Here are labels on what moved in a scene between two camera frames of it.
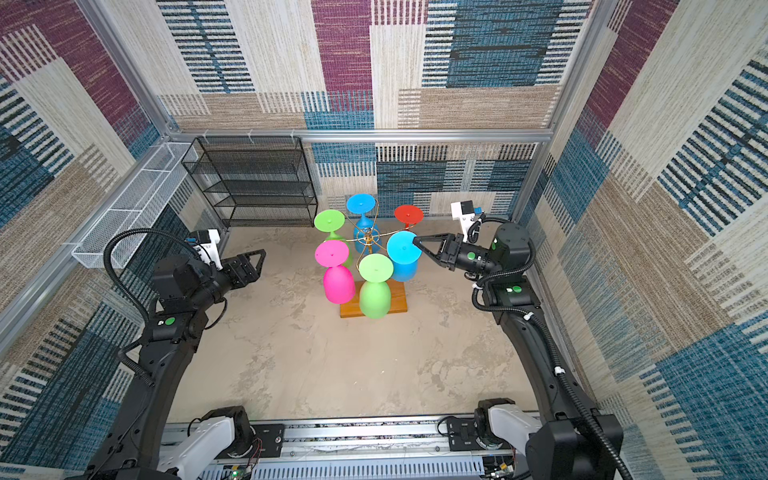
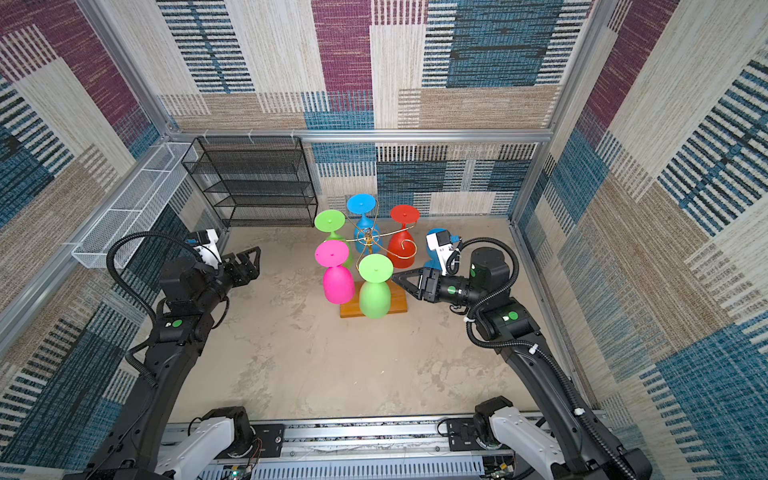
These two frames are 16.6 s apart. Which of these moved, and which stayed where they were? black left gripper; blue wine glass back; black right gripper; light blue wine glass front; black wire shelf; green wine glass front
Moved: light blue wine glass front; black right gripper
Stayed: black left gripper; blue wine glass back; black wire shelf; green wine glass front
